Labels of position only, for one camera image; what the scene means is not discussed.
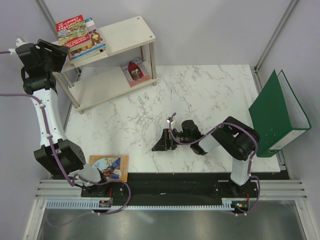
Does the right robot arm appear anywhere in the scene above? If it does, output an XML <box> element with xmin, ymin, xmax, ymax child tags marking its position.
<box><xmin>151</xmin><ymin>114</ymin><xmax>260</xmax><ymax>197</ymax></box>

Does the pink book on shelf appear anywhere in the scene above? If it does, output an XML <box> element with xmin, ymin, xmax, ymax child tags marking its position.
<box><xmin>120</xmin><ymin>57</ymin><xmax>151</xmax><ymax>88</ymax></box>

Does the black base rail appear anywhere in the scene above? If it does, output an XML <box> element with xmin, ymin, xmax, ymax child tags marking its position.
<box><xmin>81</xmin><ymin>173</ymin><xmax>258</xmax><ymax>205</ymax></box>

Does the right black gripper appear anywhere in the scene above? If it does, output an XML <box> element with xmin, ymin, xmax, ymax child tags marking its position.
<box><xmin>152</xmin><ymin>129</ymin><xmax>192</xmax><ymax>153</ymax></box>

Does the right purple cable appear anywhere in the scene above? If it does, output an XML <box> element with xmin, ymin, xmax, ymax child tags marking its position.
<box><xmin>168</xmin><ymin>112</ymin><xmax>262</xmax><ymax>217</ymax></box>

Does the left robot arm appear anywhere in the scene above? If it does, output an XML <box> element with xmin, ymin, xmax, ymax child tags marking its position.
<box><xmin>15</xmin><ymin>38</ymin><xmax>110</xmax><ymax>197</ymax></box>

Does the dog picture book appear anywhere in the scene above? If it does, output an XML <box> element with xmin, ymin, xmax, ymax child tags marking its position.
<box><xmin>68</xmin><ymin>17</ymin><xmax>106</xmax><ymax>63</ymax></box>

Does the aluminium frame post left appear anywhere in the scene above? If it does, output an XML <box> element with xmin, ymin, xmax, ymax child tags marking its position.
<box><xmin>34</xmin><ymin>0</ymin><xmax>58</xmax><ymax>40</ymax></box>

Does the white two-tier shelf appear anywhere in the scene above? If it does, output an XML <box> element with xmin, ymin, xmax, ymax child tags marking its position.
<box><xmin>56</xmin><ymin>16</ymin><xmax>157</xmax><ymax>114</ymax></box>

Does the red Treehouse book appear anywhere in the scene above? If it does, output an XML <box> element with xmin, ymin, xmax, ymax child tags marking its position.
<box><xmin>55</xmin><ymin>14</ymin><xmax>91</xmax><ymax>51</ymax></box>

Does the aluminium frame post right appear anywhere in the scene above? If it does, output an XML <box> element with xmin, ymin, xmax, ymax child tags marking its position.
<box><xmin>252</xmin><ymin>0</ymin><xmax>300</xmax><ymax>74</ymax></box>

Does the aluminium frame post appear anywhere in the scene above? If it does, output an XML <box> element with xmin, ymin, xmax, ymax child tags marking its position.
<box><xmin>34</xmin><ymin>0</ymin><xmax>58</xmax><ymax>40</ymax></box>
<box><xmin>252</xmin><ymin>0</ymin><xmax>300</xmax><ymax>74</ymax></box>

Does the white slotted cable duct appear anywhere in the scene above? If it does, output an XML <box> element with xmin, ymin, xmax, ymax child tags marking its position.
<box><xmin>46</xmin><ymin>199</ymin><xmax>235</xmax><ymax>211</ymax></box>

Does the orange illustrated book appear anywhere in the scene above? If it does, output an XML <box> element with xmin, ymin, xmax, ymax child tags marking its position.
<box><xmin>88</xmin><ymin>155</ymin><xmax>129</xmax><ymax>182</ymax></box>

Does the green lever arch binder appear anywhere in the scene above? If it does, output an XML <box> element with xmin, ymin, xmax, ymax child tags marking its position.
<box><xmin>249</xmin><ymin>70</ymin><xmax>312</xmax><ymax>158</ymax></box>

